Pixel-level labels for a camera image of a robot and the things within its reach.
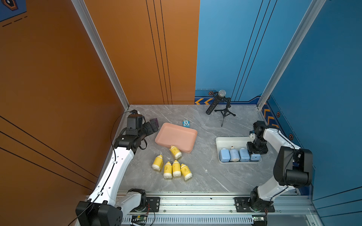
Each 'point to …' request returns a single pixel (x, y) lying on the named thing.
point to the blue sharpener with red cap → (234, 154)
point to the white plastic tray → (238, 142)
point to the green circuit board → (140, 217)
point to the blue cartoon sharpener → (186, 123)
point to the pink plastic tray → (170, 135)
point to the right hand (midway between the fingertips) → (253, 152)
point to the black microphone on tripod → (219, 96)
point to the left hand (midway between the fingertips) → (149, 123)
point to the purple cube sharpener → (154, 122)
